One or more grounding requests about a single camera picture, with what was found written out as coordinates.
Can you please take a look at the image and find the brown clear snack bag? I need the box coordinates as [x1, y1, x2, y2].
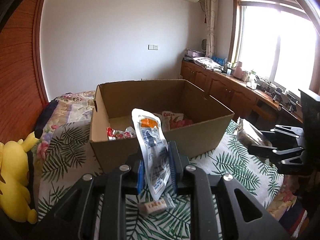
[234, 118, 272, 148]

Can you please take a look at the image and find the silver orange snack pouch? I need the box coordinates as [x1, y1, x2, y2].
[131, 108, 170, 201]

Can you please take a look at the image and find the small beige snack bar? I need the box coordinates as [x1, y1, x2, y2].
[137, 193, 175, 217]

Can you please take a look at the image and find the wooden cabinet desk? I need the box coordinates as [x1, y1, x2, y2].
[180, 60, 304, 124]

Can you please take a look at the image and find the brown cardboard box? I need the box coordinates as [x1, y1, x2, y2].
[89, 78, 235, 174]

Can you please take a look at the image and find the red white snack bag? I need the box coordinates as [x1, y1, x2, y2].
[154, 111, 193, 132]

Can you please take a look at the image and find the red white snack pack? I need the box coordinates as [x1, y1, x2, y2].
[106, 126, 136, 141]

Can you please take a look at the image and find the yellow Pikachu plush toy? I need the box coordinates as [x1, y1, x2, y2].
[0, 132, 39, 224]

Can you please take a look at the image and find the floral quilt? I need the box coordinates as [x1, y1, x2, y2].
[31, 90, 95, 161]

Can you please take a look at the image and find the stack of papers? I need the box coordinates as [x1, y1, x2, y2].
[193, 57, 222, 69]

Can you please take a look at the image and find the wooden headboard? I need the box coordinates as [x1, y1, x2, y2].
[1, 0, 48, 143]

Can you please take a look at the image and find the patterned curtain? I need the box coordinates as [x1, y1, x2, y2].
[205, 0, 218, 58]

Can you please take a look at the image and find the window with wooden frame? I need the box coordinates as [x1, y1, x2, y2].
[228, 0, 319, 95]

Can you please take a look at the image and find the white wall switch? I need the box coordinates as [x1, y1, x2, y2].
[148, 44, 158, 50]

